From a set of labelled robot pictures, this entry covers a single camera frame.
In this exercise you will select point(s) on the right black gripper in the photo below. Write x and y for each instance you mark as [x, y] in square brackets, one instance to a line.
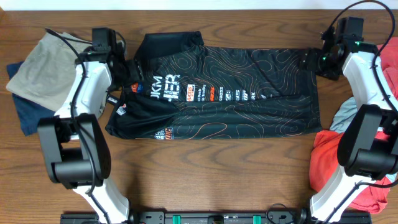
[310, 60]

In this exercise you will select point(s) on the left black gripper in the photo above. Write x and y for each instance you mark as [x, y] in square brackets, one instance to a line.
[137, 76]

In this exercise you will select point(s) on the black patterned cycling jersey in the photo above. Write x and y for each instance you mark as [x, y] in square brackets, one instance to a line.
[184, 89]

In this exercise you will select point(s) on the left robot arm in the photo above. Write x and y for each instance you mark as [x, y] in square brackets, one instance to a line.
[75, 151]

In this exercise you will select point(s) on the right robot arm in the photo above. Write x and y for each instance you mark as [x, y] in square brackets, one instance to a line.
[367, 150]

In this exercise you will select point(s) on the light grey t-shirt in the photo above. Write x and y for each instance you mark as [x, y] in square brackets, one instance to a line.
[344, 116]

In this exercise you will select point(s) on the folded khaki trousers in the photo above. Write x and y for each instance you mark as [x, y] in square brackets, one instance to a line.
[46, 75]

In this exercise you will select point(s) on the folded navy blue garment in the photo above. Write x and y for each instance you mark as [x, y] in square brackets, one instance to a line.
[29, 114]

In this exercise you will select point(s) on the red t-shirt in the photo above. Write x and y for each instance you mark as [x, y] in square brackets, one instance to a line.
[324, 161]

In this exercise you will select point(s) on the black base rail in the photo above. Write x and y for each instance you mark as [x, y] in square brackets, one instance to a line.
[273, 216]

